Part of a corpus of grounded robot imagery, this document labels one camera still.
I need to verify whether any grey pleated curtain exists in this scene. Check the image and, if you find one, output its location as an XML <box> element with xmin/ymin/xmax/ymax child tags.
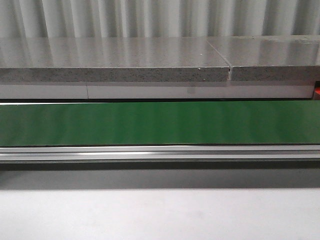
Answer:
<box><xmin>0</xmin><ymin>0</ymin><xmax>320</xmax><ymax>38</ymax></box>

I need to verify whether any aluminium conveyor frame rail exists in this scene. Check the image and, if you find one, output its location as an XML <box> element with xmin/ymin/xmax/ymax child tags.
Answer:
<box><xmin>0</xmin><ymin>144</ymin><xmax>320</xmax><ymax>171</ymax></box>

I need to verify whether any orange object at right edge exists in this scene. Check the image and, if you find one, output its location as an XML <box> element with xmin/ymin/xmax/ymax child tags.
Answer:
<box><xmin>312</xmin><ymin>81</ymin><xmax>320</xmax><ymax>100</ymax></box>

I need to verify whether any grey speckled stone counter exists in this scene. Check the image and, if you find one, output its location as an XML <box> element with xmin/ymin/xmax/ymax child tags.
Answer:
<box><xmin>0</xmin><ymin>35</ymin><xmax>320</xmax><ymax>100</ymax></box>

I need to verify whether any green conveyor belt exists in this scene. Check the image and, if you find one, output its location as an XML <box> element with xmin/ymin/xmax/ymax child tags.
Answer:
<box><xmin>0</xmin><ymin>100</ymin><xmax>320</xmax><ymax>147</ymax></box>

